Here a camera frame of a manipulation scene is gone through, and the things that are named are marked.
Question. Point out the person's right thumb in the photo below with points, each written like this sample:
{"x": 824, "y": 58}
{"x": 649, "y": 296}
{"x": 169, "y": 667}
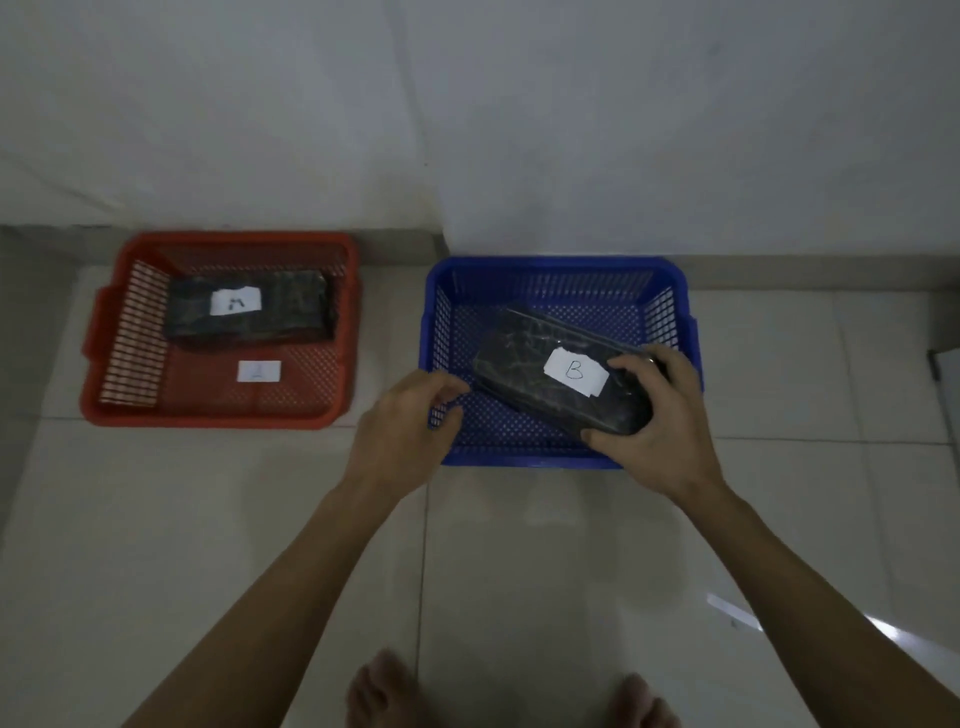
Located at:
{"x": 611, "y": 442}

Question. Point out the person's foot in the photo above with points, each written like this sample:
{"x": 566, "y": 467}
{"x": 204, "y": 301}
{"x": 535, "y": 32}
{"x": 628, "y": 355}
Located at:
{"x": 643, "y": 705}
{"x": 386, "y": 694}

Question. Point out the loose white paper label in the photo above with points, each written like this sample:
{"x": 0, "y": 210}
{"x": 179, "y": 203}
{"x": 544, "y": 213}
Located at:
{"x": 259, "y": 370}

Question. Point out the person's right hand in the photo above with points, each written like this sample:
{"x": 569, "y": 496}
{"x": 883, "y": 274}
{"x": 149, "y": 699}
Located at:
{"x": 675, "y": 435}

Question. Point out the person's right forearm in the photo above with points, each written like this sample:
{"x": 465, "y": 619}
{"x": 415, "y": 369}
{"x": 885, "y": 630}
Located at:
{"x": 810, "y": 600}

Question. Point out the grey flat object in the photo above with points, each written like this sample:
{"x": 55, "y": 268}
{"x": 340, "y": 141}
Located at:
{"x": 945, "y": 367}

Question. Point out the person's left thumb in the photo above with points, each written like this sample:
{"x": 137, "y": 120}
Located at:
{"x": 448, "y": 427}

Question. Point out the person's right foot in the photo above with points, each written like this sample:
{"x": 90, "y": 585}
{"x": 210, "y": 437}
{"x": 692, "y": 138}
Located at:
{"x": 643, "y": 705}

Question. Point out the person's left foot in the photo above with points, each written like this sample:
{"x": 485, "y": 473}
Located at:
{"x": 386, "y": 694}

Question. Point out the red plastic mesh basket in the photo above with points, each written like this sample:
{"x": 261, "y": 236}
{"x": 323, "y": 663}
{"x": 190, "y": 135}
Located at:
{"x": 217, "y": 401}

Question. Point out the person's left forearm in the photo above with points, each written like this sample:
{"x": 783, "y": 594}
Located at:
{"x": 277, "y": 600}

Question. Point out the blue plastic mesh basket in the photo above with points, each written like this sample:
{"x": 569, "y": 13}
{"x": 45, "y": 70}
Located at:
{"x": 480, "y": 442}

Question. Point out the black block white label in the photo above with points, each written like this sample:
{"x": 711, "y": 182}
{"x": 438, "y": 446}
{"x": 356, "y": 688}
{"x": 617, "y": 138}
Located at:
{"x": 510, "y": 367}
{"x": 289, "y": 311}

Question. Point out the person's left hand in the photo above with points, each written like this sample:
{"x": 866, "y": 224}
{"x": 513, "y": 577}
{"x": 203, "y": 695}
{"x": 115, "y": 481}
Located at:
{"x": 394, "y": 435}

